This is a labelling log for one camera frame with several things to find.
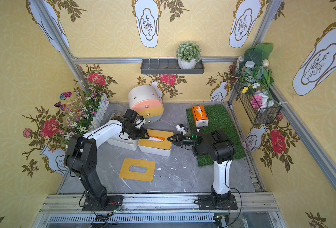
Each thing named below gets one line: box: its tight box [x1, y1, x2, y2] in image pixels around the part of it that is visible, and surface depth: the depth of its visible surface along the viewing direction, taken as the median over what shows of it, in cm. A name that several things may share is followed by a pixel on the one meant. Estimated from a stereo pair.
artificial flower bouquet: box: [236, 42, 285, 109], surface depth 77 cm
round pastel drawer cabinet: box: [128, 85, 164, 125], surface depth 97 cm
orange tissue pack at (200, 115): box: [191, 104, 209, 127], surface depth 103 cm
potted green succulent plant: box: [176, 41, 202, 69], surface depth 76 cm
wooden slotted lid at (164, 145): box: [137, 129, 174, 151], surface depth 89 cm
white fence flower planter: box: [54, 89, 110, 140], surface depth 91 cm
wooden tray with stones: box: [108, 110, 122, 120], surface depth 112 cm
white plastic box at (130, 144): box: [106, 132, 140, 152], surface depth 89 cm
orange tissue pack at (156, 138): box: [148, 135, 165, 143], surface depth 92 cm
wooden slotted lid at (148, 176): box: [118, 158, 157, 183], surface depth 87 cm
